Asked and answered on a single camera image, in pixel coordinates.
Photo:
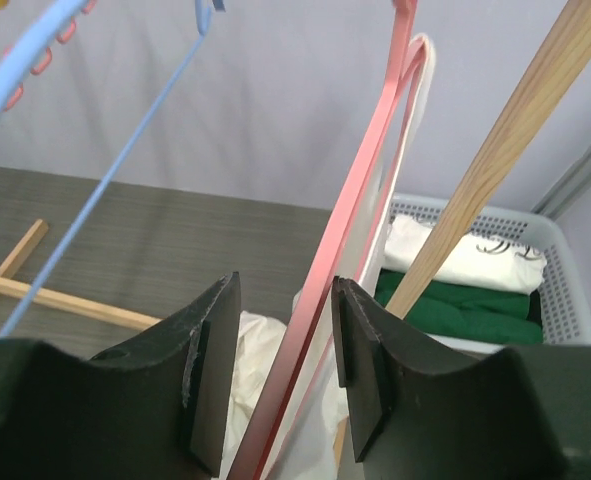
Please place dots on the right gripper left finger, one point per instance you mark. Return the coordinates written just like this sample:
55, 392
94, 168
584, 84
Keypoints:
152, 407

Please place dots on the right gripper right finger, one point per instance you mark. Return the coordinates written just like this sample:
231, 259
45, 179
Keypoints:
421, 410

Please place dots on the light pink hanger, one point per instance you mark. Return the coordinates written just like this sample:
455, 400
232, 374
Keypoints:
355, 200

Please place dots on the folded green cloth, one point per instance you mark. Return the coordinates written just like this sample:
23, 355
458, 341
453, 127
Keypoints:
478, 314

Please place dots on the white basket with clothes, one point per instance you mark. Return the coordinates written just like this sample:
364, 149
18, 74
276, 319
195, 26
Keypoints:
566, 316

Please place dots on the folded white cloth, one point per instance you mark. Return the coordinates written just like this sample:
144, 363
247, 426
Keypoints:
489, 262

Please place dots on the wooden clothes rack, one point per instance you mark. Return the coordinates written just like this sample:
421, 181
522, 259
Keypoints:
559, 60

